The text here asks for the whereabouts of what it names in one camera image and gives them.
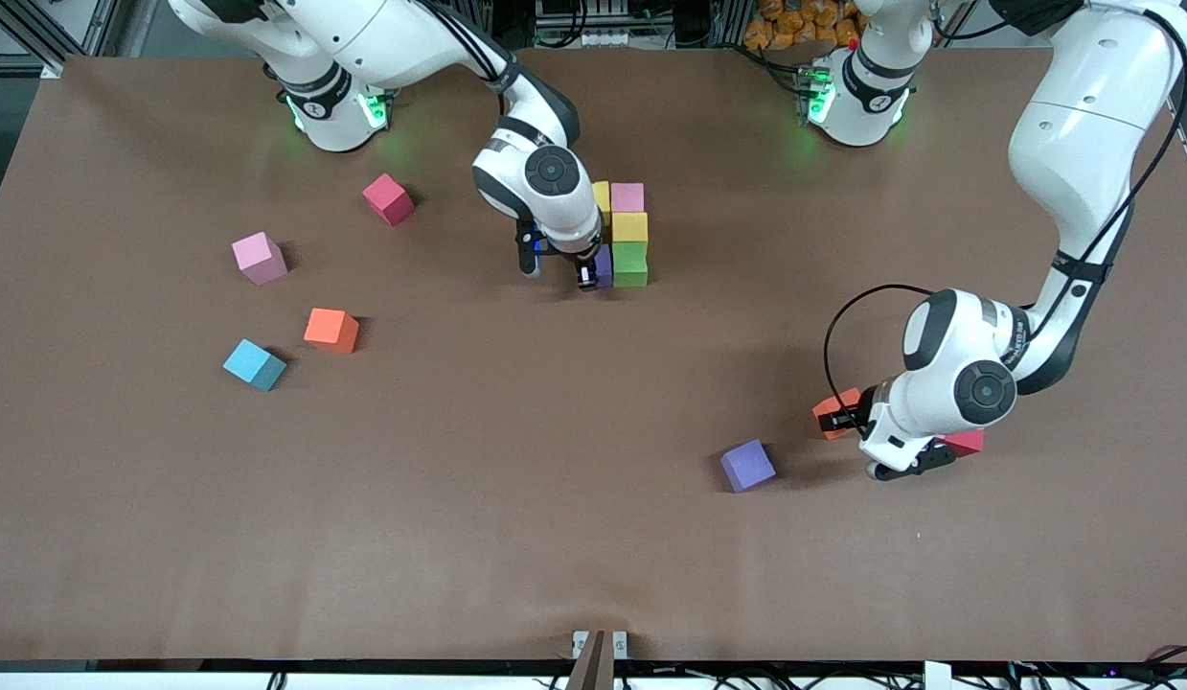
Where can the brown camera mount with bracket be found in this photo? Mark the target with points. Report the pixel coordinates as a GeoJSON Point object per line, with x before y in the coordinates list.
{"type": "Point", "coordinates": [593, 666]}

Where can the red foam block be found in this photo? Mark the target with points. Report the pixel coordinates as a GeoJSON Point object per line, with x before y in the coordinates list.
{"type": "Point", "coordinates": [387, 198]}
{"type": "Point", "coordinates": [967, 443]}

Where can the white slotted power strip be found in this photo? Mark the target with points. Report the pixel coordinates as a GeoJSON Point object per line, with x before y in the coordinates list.
{"type": "Point", "coordinates": [593, 38]}

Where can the small white box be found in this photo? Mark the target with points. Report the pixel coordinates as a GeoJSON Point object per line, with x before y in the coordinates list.
{"type": "Point", "coordinates": [938, 676]}

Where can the yellow foam block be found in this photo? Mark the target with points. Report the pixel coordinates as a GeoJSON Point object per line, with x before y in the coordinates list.
{"type": "Point", "coordinates": [603, 196]}
{"type": "Point", "coordinates": [629, 227]}

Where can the brown table cover sheet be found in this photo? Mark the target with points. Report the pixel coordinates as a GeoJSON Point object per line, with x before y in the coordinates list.
{"type": "Point", "coordinates": [593, 556]}

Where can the green foam block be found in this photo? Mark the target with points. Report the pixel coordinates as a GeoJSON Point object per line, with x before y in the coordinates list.
{"type": "Point", "coordinates": [629, 265]}

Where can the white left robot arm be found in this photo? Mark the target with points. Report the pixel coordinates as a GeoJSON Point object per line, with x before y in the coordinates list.
{"type": "Point", "coordinates": [928, 402]}

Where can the orange foam block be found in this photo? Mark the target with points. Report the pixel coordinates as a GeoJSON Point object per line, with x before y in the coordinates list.
{"type": "Point", "coordinates": [835, 401]}
{"type": "Point", "coordinates": [330, 329]}

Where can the bag of orange items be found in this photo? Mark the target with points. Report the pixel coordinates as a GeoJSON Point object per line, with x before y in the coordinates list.
{"type": "Point", "coordinates": [794, 24]}

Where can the blue foam block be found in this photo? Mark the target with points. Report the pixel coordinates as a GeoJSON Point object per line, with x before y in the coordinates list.
{"type": "Point", "coordinates": [253, 363]}

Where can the pink foam block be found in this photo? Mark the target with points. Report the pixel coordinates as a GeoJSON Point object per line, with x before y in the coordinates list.
{"type": "Point", "coordinates": [258, 257]}
{"type": "Point", "coordinates": [627, 196]}

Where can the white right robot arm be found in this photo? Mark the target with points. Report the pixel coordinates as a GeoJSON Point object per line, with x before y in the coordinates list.
{"type": "Point", "coordinates": [564, 216]}

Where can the purple foam block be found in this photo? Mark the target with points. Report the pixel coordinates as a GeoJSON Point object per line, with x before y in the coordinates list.
{"type": "Point", "coordinates": [747, 465]}
{"type": "Point", "coordinates": [605, 266]}

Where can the aluminium frame profile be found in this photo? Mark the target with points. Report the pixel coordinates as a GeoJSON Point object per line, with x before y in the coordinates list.
{"type": "Point", "coordinates": [42, 48]}

